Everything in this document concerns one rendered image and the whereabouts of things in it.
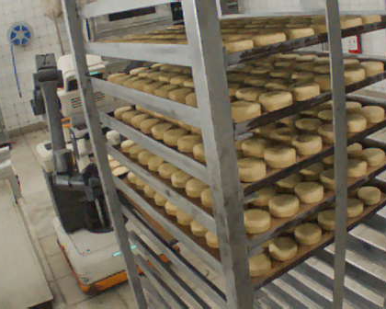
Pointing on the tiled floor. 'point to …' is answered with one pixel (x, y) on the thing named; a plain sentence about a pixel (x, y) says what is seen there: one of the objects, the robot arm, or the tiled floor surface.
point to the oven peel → (53, 14)
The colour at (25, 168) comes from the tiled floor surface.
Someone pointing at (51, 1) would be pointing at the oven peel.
